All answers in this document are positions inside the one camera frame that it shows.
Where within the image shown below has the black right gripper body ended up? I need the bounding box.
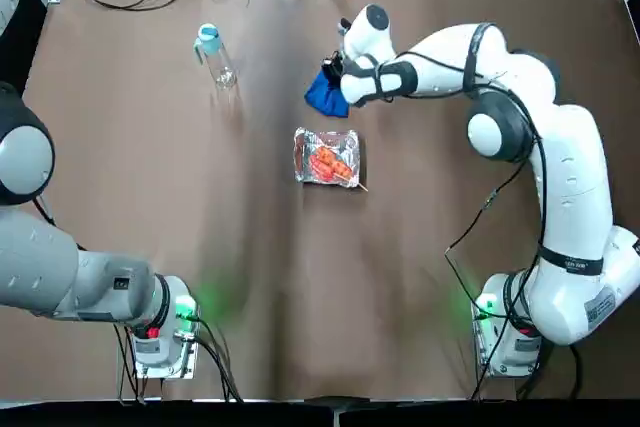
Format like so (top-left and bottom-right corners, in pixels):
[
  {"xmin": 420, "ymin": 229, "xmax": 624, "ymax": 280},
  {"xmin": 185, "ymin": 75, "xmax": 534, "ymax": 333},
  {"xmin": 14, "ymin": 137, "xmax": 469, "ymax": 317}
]
[{"xmin": 322, "ymin": 49, "xmax": 347, "ymax": 81}]

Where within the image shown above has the blue dishcloth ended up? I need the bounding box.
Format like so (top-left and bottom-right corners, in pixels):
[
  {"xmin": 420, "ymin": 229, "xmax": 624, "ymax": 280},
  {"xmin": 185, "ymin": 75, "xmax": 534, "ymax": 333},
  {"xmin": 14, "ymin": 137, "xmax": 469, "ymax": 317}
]
[{"xmin": 304, "ymin": 69, "xmax": 350, "ymax": 119}]

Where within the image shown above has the orange skewered food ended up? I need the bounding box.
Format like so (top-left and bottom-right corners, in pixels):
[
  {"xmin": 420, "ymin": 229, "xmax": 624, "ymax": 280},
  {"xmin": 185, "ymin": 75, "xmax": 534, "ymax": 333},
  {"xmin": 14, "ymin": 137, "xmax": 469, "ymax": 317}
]
[{"xmin": 308, "ymin": 146, "xmax": 352, "ymax": 183}]

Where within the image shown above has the clear seasoning bottle blue lid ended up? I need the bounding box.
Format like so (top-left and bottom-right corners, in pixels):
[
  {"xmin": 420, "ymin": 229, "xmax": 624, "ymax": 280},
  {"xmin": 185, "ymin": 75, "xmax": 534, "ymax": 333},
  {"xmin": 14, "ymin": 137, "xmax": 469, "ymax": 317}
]
[{"xmin": 192, "ymin": 22, "xmax": 239, "ymax": 93}]

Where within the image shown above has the black dangling cable with connector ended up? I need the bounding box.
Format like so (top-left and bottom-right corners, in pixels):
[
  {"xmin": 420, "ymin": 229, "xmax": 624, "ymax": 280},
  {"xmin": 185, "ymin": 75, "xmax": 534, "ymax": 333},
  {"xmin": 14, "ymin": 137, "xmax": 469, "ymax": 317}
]
[{"xmin": 444, "ymin": 146, "xmax": 545, "ymax": 298}]

